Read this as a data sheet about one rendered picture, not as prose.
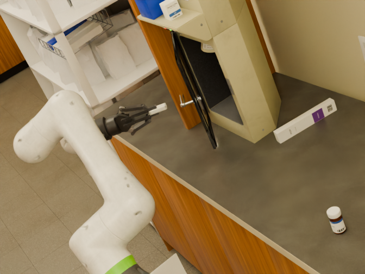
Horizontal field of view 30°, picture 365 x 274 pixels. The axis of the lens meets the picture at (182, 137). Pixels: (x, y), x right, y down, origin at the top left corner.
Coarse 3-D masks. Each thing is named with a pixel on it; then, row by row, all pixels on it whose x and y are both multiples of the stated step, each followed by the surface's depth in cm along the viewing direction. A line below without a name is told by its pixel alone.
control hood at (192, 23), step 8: (160, 16) 248; (184, 16) 239; (192, 16) 236; (200, 16) 235; (160, 24) 242; (168, 24) 238; (176, 24) 235; (184, 24) 233; (192, 24) 235; (200, 24) 236; (184, 32) 234; (192, 32) 235; (200, 32) 237; (208, 32) 238
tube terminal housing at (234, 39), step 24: (192, 0) 237; (216, 0) 236; (240, 0) 252; (216, 24) 239; (240, 24) 246; (216, 48) 243; (240, 48) 247; (240, 72) 250; (264, 72) 265; (240, 96) 253; (264, 96) 258; (216, 120) 283; (264, 120) 262
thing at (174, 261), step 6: (174, 258) 189; (162, 264) 188; (168, 264) 189; (174, 264) 190; (180, 264) 191; (156, 270) 187; (162, 270) 188; (168, 270) 189; (174, 270) 190; (180, 270) 192
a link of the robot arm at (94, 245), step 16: (96, 224) 194; (80, 240) 196; (96, 240) 194; (112, 240) 194; (80, 256) 196; (96, 256) 194; (112, 256) 194; (128, 256) 196; (96, 272) 194; (112, 272) 193
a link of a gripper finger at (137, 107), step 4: (136, 104) 260; (140, 104) 259; (144, 104) 260; (120, 108) 257; (124, 108) 258; (128, 108) 258; (132, 108) 258; (136, 108) 258; (140, 108) 258; (144, 108) 258
